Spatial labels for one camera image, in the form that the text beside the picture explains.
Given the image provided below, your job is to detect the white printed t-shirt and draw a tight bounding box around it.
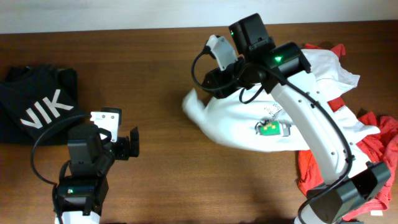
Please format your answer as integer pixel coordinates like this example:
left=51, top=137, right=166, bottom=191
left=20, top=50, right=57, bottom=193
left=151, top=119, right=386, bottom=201
left=182, top=49, right=360, bottom=152

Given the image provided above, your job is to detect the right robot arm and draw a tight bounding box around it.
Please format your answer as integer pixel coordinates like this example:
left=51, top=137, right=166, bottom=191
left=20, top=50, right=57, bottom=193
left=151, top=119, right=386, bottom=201
left=200, top=14, right=391, bottom=223

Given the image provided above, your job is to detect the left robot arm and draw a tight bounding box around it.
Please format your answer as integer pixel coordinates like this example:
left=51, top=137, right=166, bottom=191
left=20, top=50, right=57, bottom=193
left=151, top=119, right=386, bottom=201
left=52, top=108, right=140, bottom=223

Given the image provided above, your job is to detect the black folded t-shirt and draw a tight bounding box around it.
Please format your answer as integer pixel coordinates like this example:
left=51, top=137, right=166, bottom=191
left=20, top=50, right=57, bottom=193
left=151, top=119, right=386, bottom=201
left=1, top=65, right=85, bottom=146

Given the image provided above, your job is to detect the red t-shirt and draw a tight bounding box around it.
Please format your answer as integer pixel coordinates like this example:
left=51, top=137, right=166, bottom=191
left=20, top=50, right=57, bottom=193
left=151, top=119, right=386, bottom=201
left=297, top=43, right=398, bottom=222

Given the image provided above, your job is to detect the right black camera cable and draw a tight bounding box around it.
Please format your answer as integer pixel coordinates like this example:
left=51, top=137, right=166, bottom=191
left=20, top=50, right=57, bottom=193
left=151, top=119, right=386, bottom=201
left=190, top=45, right=355, bottom=224

